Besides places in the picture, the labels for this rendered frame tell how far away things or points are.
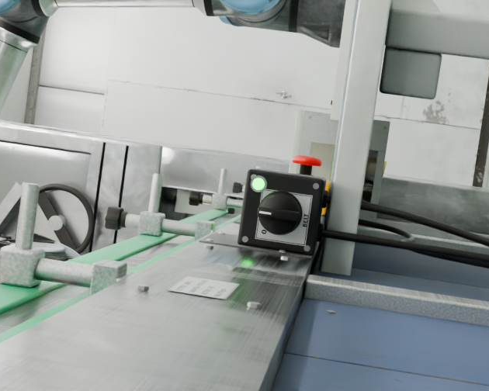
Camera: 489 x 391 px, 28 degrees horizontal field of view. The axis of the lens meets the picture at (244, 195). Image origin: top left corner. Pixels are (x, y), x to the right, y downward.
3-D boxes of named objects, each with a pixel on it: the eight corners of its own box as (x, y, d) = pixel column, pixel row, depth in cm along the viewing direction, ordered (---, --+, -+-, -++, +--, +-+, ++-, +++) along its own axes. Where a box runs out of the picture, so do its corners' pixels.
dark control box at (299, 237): (320, 250, 107) (244, 239, 108) (331, 178, 106) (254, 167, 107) (317, 257, 99) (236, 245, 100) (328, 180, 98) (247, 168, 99)
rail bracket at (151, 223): (217, 243, 117) (109, 226, 119) (225, 182, 117) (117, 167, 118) (212, 246, 113) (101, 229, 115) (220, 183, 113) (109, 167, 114)
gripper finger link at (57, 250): (74, 262, 165) (21, 262, 166) (83, 258, 170) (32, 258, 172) (73, 243, 164) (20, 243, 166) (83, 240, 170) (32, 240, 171)
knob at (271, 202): (299, 237, 99) (296, 240, 96) (255, 231, 99) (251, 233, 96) (305, 194, 99) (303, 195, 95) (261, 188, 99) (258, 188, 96)
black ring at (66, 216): (93, 266, 265) (18, 254, 267) (103, 188, 264) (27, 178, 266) (88, 268, 260) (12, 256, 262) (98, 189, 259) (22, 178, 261)
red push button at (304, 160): (290, 178, 133) (293, 153, 133) (319, 182, 133) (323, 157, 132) (288, 179, 129) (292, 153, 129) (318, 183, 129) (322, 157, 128)
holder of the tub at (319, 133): (328, 256, 194) (289, 250, 195) (348, 119, 192) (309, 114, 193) (326, 266, 177) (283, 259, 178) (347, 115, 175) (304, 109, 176)
